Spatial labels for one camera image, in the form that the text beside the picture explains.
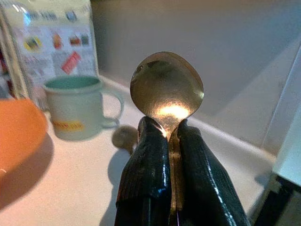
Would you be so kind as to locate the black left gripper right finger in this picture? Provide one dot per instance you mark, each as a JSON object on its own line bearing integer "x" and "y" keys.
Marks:
{"x": 200, "y": 179}

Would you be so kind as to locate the golden metal spoon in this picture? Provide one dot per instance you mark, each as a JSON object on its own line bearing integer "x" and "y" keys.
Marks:
{"x": 164, "y": 89}

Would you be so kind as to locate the pale green mug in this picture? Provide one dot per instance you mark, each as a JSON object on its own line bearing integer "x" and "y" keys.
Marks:
{"x": 75, "y": 110}

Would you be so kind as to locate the small brown round object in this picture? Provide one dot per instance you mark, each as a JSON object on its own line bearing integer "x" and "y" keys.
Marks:
{"x": 123, "y": 139}

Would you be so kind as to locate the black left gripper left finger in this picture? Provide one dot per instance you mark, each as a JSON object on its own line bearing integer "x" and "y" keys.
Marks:
{"x": 143, "y": 169}

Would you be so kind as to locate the orange bowl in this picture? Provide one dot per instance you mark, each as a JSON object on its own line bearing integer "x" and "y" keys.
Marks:
{"x": 18, "y": 131}

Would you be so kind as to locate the white printed carton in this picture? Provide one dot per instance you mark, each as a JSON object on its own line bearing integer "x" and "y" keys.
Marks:
{"x": 47, "y": 58}

